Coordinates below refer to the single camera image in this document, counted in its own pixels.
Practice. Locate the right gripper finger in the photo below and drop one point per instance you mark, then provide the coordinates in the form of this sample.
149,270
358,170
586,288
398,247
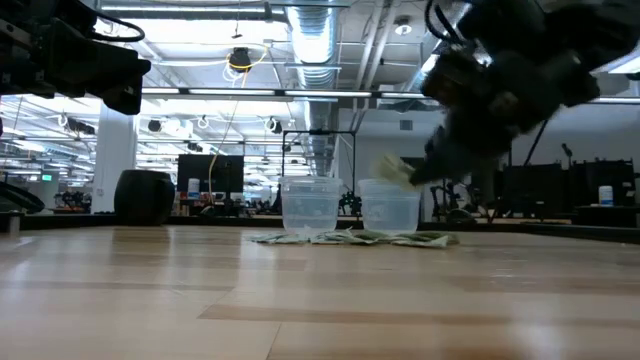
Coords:
436,142
435,170

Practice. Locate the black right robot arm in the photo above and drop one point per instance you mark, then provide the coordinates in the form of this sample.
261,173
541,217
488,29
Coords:
575,25

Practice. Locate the clear plastic cup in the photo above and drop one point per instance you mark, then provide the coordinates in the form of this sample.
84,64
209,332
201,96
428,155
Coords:
310,205
389,207

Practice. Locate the black monitor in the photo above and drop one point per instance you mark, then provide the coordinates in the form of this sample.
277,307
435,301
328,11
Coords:
602,175
210,172
532,185

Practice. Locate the green exit sign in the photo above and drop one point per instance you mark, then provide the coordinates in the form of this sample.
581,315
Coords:
46,177

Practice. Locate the white canister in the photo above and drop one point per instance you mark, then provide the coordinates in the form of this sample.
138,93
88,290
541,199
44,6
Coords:
605,195
193,189

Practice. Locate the LED light bar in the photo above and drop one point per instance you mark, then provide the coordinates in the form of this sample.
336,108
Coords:
280,92

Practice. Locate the black mug orange inside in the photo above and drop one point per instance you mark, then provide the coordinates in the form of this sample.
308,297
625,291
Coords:
144,197

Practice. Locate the black ceiling device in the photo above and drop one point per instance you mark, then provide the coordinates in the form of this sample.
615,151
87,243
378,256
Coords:
240,59

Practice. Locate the silver ventilation duct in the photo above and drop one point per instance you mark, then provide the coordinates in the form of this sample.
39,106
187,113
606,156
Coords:
312,45

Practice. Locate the black aluminium table frame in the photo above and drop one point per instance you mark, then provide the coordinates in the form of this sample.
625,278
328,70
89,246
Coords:
75,221

